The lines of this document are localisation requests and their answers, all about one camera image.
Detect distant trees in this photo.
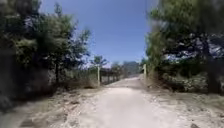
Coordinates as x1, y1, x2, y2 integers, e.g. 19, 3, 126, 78
89, 55, 143, 80

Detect wooden railing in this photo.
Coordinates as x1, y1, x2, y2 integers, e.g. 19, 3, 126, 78
99, 70, 124, 85

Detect pale sandy dirt path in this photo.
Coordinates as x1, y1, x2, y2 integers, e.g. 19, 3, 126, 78
71, 76, 193, 128

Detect group of green trees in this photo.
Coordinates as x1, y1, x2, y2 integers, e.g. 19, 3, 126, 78
0, 0, 93, 111
141, 0, 224, 95

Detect dry grassy verge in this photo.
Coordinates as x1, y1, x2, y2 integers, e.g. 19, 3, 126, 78
141, 79, 224, 128
0, 84, 104, 128

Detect pale wooden post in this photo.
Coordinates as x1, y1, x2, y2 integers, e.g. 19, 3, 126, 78
96, 65, 102, 87
142, 63, 148, 80

